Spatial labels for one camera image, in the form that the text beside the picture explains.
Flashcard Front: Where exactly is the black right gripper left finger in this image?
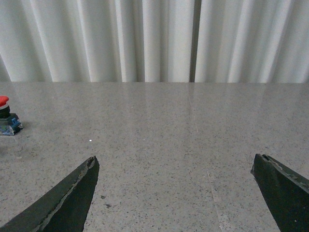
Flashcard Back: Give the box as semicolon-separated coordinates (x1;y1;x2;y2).
0;157;99;232

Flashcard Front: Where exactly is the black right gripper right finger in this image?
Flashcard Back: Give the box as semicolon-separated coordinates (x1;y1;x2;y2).
251;154;309;232

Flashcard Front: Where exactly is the red mushroom push button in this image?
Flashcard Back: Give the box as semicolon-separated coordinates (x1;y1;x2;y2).
0;96;23;136

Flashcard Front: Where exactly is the white pleated curtain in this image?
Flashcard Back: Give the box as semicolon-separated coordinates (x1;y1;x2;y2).
0;0;309;83

